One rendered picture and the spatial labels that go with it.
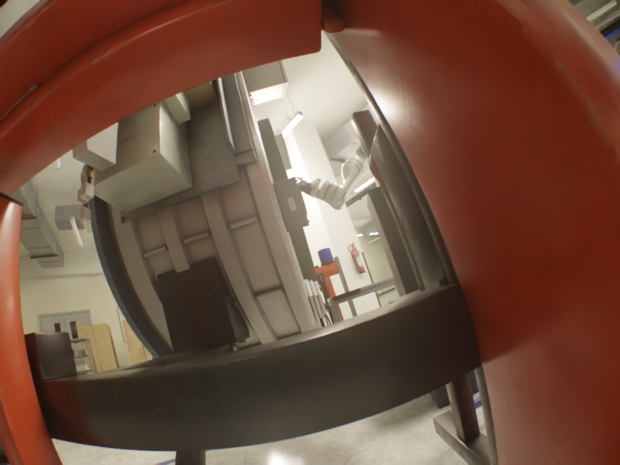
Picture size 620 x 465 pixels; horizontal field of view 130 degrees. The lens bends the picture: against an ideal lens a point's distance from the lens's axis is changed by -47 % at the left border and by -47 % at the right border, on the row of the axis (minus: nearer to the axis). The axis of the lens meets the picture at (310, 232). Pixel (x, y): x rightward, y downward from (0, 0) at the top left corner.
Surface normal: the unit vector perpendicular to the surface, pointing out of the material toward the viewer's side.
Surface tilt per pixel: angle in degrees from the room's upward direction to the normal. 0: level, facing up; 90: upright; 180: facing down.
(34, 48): 180
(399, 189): 90
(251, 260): 119
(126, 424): 90
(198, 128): 90
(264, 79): 125
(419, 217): 90
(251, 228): 114
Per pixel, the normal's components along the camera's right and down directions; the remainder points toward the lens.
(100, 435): -0.03, -0.26
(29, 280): 0.59, -0.39
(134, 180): 0.29, 0.92
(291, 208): 0.09, 0.11
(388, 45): -0.95, 0.29
